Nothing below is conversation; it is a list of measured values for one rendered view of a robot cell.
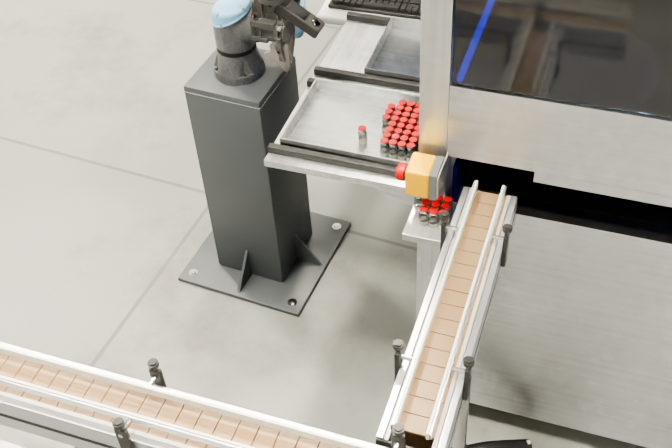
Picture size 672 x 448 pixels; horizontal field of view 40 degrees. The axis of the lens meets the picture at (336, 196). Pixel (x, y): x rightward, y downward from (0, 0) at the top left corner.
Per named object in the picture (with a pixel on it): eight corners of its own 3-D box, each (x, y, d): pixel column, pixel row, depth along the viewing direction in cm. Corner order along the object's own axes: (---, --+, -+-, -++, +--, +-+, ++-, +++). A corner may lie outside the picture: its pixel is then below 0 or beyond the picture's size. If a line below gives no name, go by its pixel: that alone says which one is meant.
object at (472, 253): (455, 213, 218) (458, 163, 207) (520, 226, 214) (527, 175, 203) (368, 461, 172) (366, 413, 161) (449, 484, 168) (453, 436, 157)
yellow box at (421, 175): (443, 180, 209) (444, 156, 204) (436, 201, 205) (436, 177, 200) (411, 174, 211) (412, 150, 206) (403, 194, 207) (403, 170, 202)
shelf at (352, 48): (510, 40, 265) (510, 34, 264) (451, 202, 218) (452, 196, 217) (351, 17, 278) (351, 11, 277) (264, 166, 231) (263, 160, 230)
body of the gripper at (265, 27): (264, 25, 220) (258, -20, 212) (297, 30, 218) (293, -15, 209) (251, 43, 215) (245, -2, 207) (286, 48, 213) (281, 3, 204)
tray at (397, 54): (507, 44, 261) (508, 33, 258) (487, 98, 243) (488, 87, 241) (391, 27, 270) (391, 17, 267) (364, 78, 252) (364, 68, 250)
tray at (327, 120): (438, 110, 241) (438, 99, 238) (410, 174, 223) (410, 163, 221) (316, 88, 250) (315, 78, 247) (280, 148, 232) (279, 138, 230)
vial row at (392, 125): (407, 114, 240) (408, 100, 237) (387, 157, 228) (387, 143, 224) (399, 112, 240) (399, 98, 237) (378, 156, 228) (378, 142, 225)
